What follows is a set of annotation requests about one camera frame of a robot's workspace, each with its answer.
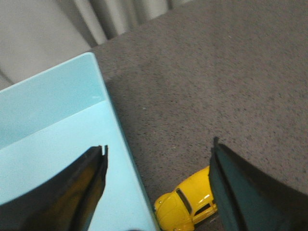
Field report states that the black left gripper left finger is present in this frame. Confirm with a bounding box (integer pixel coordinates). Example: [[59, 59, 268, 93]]
[[0, 145, 108, 231]]

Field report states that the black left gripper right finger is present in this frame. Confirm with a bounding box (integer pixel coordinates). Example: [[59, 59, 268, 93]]
[[209, 137, 308, 231]]

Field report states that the yellow toy beetle car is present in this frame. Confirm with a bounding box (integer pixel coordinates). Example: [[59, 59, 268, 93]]
[[154, 166, 218, 231]]

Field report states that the light blue plastic box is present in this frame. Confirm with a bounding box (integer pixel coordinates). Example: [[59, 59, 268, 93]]
[[0, 52, 159, 231]]

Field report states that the white pleated curtain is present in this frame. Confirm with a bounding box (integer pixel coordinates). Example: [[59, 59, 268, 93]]
[[0, 0, 183, 89]]

